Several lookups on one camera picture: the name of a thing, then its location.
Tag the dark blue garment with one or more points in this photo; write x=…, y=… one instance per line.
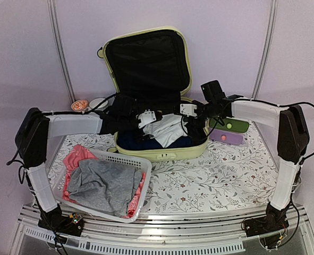
x=137, y=140

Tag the pink printed garment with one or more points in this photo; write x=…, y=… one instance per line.
x=71, y=162

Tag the purple drawer with pink knob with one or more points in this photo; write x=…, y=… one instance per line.
x=226, y=137

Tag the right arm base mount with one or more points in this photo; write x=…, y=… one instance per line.
x=271, y=228

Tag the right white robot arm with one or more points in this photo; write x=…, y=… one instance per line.
x=288, y=121

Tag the green drawer with knob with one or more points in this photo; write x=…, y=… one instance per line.
x=230, y=125

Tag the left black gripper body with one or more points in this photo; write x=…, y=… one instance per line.
x=126, y=124

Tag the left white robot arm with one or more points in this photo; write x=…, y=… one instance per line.
x=37, y=127

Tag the white ceramic bowl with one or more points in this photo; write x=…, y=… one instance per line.
x=98, y=104

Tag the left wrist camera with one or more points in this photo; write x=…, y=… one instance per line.
x=147, y=117

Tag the metal corner post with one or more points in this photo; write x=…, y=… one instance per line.
x=52, y=11
x=266, y=48

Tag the light green hard-shell suitcase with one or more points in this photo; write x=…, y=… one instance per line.
x=153, y=65

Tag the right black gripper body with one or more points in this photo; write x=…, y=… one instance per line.
x=211, y=110

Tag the white plastic mesh basket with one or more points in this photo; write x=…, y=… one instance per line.
x=139, y=163

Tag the grey garment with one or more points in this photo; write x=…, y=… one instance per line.
x=105, y=186

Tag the pink bowl behind basket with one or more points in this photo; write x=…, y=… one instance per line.
x=79, y=105

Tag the left metal corner post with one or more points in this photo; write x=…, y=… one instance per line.
x=52, y=11

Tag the white t-shirt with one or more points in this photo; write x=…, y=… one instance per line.
x=166, y=131

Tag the right metal corner post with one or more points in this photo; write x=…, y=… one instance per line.
x=266, y=48

